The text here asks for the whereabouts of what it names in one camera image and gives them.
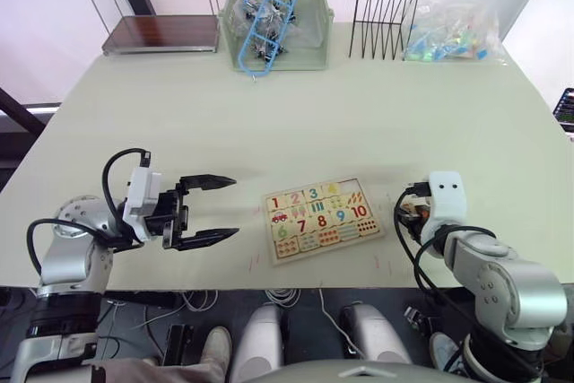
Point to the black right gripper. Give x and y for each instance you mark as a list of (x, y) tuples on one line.
[(411, 223)]

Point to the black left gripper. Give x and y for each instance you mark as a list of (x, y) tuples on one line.
[(172, 217)]

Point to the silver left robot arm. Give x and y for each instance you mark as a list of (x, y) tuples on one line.
[(67, 262)]

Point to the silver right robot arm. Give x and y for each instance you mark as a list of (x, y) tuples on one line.
[(515, 284)]

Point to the red number ten tile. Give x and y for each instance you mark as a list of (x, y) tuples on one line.
[(359, 211)]

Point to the red number one tile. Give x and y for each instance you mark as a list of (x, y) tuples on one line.
[(275, 205)]

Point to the blue number nine tile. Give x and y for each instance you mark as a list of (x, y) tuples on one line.
[(341, 215)]

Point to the green number six tile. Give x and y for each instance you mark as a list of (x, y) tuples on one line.
[(281, 231)]

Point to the wooden number puzzle board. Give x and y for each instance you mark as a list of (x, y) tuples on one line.
[(325, 221)]

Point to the yellow number four tile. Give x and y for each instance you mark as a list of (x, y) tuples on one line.
[(332, 188)]

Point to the pink number two tile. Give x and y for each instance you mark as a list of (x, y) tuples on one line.
[(294, 199)]

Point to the red number eight tile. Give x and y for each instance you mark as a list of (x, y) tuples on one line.
[(321, 220)]

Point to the red number seven tile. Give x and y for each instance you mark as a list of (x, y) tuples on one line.
[(301, 225)]

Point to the teal number three tile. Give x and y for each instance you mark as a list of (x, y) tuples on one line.
[(313, 194)]

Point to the dark dots picture tile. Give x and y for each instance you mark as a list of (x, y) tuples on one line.
[(368, 226)]

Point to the orange carrots picture tile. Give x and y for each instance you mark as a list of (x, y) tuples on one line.
[(355, 197)]

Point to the teal lines picture tile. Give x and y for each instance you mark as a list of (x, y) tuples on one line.
[(349, 231)]

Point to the red car picture tile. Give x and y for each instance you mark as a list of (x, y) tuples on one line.
[(279, 217)]

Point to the pale yellow picture tile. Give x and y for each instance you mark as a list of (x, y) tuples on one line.
[(337, 202)]

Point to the ice cream picture tile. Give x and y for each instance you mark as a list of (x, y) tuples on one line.
[(299, 211)]

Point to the teal bars picture tile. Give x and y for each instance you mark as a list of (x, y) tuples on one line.
[(318, 206)]

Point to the silver right robot leg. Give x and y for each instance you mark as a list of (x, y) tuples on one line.
[(374, 338)]

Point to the silver robot leg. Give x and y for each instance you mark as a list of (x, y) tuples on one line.
[(260, 342), (374, 338)]

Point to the white sneaker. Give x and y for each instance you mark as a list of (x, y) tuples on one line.
[(444, 351)]

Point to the beige shoe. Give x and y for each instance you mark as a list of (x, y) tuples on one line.
[(217, 349)]

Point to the silver left robot leg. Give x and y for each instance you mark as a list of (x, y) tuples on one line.
[(260, 342)]

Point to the grey robot torso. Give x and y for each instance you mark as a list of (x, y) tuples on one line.
[(350, 371)]

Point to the metal rack with wooden shelves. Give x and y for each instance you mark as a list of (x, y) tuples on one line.
[(161, 31)]

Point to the dark computer screen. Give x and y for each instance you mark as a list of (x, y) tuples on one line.
[(566, 109)]

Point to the clear bag of colourful pieces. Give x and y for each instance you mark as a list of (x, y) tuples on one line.
[(453, 33)]

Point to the blue plastic hanger rack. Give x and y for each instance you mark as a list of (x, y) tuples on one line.
[(264, 20)]

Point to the clear bag of black clips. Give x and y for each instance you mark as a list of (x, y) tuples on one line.
[(244, 11)]

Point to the pale green plastic basket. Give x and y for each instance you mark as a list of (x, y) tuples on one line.
[(314, 11)]

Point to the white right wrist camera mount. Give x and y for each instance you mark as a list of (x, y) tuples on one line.
[(446, 206)]

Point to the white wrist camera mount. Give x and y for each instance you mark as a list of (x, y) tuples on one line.
[(446, 206), (139, 197)]

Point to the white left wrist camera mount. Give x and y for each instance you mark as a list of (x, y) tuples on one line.
[(139, 197)]

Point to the dark metal frame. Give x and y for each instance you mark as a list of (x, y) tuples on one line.
[(22, 118)]

